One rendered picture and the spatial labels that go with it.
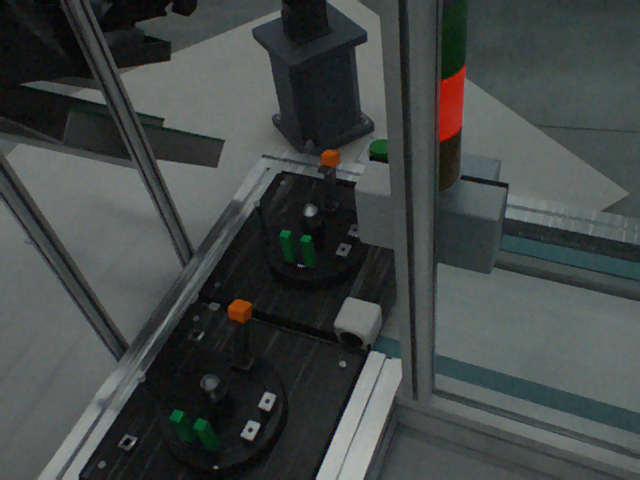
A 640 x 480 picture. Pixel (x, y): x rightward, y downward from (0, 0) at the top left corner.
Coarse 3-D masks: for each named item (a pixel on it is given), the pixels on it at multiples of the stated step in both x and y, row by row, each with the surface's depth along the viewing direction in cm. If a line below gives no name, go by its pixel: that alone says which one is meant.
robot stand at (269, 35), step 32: (256, 32) 106; (352, 32) 103; (288, 64) 99; (320, 64) 102; (352, 64) 106; (288, 96) 109; (320, 96) 106; (352, 96) 110; (288, 128) 117; (320, 128) 111; (352, 128) 115
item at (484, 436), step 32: (256, 320) 82; (384, 352) 76; (416, 416) 72; (448, 416) 69; (480, 416) 68; (448, 448) 75; (480, 448) 72; (512, 448) 69; (544, 448) 66; (576, 448) 64
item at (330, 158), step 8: (328, 152) 82; (336, 152) 82; (328, 160) 81; (336, 160) 82; (320, 168) 81; (328, 168) 81; (336, 168) 83; (328, 176) 83; (328, 184) 84; (328, 192) 84; (328, 200) 85
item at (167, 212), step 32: (64, 0) 63; (96, 32) 66; (96, 64) 68; (128, 96) 72; (128, 128) 74; (0, 160) 58; (0, 192) 61; (160, 192) 82; (32, 224) 64; (64, 256) 69; (64, 288) 72; (96, 320) 76
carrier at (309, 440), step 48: (288, 336) 76; (144, 384) 64; (192, 384) 71; (240, 384) 70; (288, 384) 72; (336, 384) 71; (144, 432) 70; (192, 432) 66; (240, 432) 67; (288, 432) 68
